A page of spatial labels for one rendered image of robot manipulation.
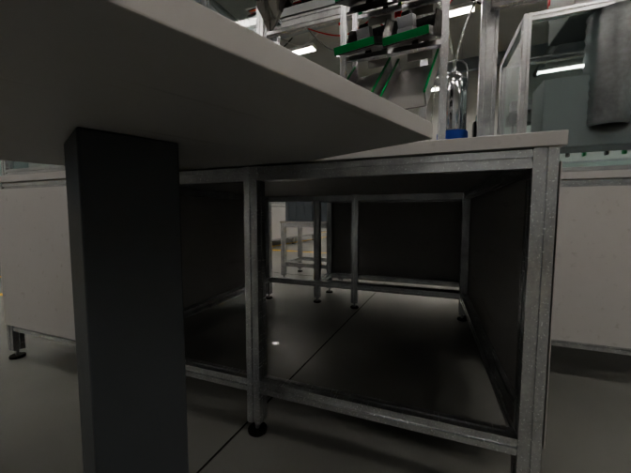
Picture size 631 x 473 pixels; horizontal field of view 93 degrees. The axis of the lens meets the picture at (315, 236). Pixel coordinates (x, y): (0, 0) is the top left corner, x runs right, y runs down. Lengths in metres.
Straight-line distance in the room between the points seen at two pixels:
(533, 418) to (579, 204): 0.93
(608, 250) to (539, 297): 0.84
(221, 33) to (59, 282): 1.44
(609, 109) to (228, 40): 1.61
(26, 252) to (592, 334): 2.40
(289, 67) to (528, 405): 0.83
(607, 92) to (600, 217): 0.51
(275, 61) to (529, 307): 0.70
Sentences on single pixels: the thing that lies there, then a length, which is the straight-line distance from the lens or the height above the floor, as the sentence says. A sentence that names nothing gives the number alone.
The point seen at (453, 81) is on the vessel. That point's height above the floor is 1.37.
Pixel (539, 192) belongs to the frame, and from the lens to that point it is 0.79.
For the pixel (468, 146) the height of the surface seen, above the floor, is 0.84.
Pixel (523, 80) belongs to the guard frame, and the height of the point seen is 1.27.
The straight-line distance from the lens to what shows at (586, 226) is 1.60.
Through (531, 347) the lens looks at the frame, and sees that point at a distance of 0.84.
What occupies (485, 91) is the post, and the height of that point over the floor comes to 1.42.
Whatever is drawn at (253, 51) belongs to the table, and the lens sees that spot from 0.33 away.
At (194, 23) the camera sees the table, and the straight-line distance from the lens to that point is 0.31.
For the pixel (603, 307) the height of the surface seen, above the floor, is 0.32.
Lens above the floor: 0.69
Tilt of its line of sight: 4 degrees down
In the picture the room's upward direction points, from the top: straight up
